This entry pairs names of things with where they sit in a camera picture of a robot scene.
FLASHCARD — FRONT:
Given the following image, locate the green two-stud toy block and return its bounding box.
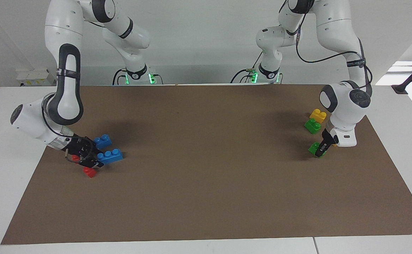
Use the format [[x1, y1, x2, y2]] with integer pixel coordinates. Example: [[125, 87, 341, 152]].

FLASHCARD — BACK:
[[304, 118, 322, 135], [308, 142, 325, 158]]

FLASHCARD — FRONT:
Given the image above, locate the white wall socket box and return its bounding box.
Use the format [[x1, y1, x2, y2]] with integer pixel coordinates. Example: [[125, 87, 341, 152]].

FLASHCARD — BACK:
[[16, 69, 56, 87]]

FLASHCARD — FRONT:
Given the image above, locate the yellow two-stud toy block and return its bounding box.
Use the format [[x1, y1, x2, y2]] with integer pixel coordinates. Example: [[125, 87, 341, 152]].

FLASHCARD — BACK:
[[309, 109, 327, 124]]

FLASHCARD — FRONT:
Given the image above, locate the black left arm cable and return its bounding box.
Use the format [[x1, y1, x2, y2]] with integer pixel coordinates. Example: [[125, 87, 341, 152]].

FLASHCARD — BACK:
[[295, 14, 373, 96]]

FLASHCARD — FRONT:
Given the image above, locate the brown table mat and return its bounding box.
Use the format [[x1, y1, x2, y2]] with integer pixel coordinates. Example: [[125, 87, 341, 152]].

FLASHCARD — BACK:
[[1, 84, 412, 245]]

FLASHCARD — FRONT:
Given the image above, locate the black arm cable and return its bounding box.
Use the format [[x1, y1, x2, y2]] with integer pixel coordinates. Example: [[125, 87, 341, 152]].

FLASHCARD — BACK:
[[295, 14, 373, 96], [42, 102, 98, 163]]

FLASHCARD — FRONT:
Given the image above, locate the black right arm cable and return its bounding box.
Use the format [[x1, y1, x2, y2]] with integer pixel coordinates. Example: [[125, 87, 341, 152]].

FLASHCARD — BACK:
[[42, 102, 98, 163]]

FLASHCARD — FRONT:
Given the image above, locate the blue three-stud toy block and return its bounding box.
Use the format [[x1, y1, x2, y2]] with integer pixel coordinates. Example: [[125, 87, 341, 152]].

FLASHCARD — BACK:
[[93, 134, 113, 149], [97, 149, 123, 165]]

